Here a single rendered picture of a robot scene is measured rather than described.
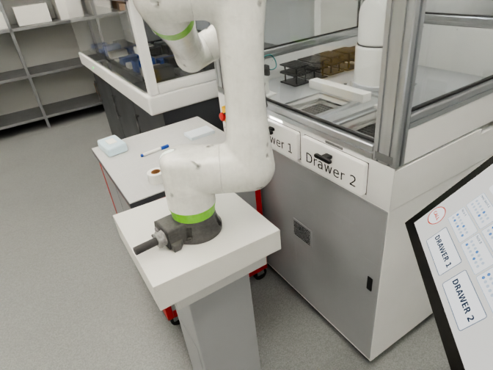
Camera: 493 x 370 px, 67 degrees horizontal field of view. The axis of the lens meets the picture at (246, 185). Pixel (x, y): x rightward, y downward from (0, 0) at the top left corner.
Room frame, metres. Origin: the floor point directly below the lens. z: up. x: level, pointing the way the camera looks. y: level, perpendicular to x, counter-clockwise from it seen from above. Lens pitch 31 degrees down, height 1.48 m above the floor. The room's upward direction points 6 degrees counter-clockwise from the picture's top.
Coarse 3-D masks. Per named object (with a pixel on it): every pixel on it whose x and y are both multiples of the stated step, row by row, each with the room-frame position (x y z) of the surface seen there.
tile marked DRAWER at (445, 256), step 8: (440, 232) 0.52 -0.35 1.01; (448, 232) 0.51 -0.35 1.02; (432, 240) 0.52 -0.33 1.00; (440, 240) 0.51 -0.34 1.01; (448, 240) 0.49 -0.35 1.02; (432, 248) 0.50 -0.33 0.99; (440, 248) 0.49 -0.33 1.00; (448, 248) 0.48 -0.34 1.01; (456, 248) 0.47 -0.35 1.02; (432, 256) 0.49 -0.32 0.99; (440, 256) 0.48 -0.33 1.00; (448, 256) 0.46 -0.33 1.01; (456, 256) 0.45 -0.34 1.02; (440, 264) 0.46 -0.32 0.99; (448, 264) 0.45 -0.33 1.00; (456, 264) 0.44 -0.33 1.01; (440, 272) 0.45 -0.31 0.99
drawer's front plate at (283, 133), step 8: (272, 120) 1.36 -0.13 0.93; (280, 128) 1.30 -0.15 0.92; (288, 128) 1.27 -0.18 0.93; (272, 136) 1.35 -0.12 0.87; (280, 136) 1.30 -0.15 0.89; (288, 136) 1.26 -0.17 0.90; (296, 136) 1.22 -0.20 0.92; (272, 144) 1.35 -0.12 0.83; (280, 144) 1.30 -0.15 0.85; (296, 144) 1.22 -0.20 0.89; (288, 152) 1.26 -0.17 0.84; (296, 152) 1.22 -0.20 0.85
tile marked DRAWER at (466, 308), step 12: (456, 276) 0.42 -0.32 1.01; (468, 276) 0.40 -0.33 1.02; (444, 288) 0.41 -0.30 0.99; (456, 288) 0.40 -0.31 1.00; (468, 288) 0.39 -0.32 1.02; (456, 300) 0.38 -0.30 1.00; (468, 300) 0.37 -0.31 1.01; (480, 300) 0.36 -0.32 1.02; (456, 312) 0.36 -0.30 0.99; (468, 312) 0.35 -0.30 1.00; (480, 312) 0.34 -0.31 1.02; (456, 324) 0.35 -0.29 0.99; (468, 324) 0.34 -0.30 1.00
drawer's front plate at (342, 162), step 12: (312, 144) 1.14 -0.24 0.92; (324, 144) 1.11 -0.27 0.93; (312, 156) 1.14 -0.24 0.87; (336, 156) 1.04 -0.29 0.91; (348, 156) 1.00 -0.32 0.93; (312, 168) 1.14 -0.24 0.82; (324, 168) 1.09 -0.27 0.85; (336, 168) 1.04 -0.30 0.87; (348, 168) 0.99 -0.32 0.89; (360, 168) 0.95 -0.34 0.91; (336, 180) 1.04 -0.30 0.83; (348, 180) 0.99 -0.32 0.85; (360, 180) 0.95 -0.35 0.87; (360, 192) 0.95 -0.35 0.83
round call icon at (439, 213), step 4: (440, 204) 0.59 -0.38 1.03; (436, 208) 0.58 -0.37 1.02; (440, 208) 0.58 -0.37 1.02; (444, 208) 0.57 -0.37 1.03; (428, 212) 0.59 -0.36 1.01; (432, 212) 0.58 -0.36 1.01; (436, 212) 0.58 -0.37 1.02; (440, 212) 0.57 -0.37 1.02; (444, 212) 0.56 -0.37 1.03; (428, 216) 0.58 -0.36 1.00; (432, 216) 0.57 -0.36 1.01; (436, 216) 0.57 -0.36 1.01; (440, 216) 0.56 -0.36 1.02; (444, 216) 0.55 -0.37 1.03; (428, 220) 0.57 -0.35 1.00; (432, 220) 0.56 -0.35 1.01; (436, 220) 0.56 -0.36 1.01; (440, 220) 0.55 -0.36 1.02; (428, 224) 0.56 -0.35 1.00; (432, 224) 0.56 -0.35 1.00; (436, 224) 0.55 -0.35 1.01
